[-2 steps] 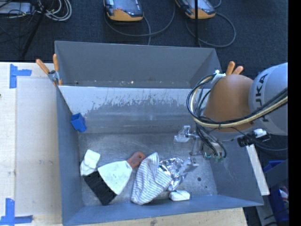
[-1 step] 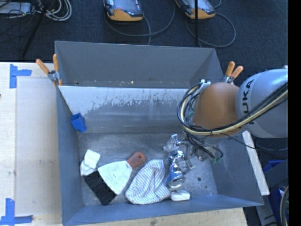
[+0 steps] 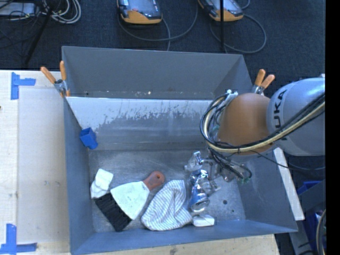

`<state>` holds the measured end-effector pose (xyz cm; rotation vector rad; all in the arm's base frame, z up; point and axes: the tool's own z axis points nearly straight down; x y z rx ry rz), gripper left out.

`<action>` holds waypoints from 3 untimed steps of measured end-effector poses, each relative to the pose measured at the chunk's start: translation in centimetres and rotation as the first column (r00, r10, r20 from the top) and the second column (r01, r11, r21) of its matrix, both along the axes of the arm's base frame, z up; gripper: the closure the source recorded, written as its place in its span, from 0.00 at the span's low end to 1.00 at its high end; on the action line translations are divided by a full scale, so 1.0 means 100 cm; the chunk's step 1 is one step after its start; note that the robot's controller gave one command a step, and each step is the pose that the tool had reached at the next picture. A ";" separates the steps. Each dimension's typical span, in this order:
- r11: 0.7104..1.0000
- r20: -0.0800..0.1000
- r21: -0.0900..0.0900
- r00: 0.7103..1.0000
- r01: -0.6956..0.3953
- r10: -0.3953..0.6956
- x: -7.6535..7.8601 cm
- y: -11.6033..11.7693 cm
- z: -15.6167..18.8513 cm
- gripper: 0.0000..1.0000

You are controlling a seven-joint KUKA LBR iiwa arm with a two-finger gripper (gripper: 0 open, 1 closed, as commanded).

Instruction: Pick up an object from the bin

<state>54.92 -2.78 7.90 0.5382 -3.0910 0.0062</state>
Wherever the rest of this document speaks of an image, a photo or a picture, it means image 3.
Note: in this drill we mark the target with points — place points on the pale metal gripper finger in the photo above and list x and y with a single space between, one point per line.
196 159
211 186

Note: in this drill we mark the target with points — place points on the crushed silver and blue can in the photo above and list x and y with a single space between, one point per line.
197 202

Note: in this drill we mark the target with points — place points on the small white block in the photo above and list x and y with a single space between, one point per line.
203 220

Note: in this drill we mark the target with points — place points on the striped white cloth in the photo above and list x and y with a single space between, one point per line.
167 208

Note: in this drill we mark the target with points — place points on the grey metal bin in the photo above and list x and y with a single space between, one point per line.
148 73

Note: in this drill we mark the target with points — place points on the white folded cloth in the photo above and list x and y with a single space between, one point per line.
100 183

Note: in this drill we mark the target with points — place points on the pale flat board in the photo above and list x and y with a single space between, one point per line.
42 155

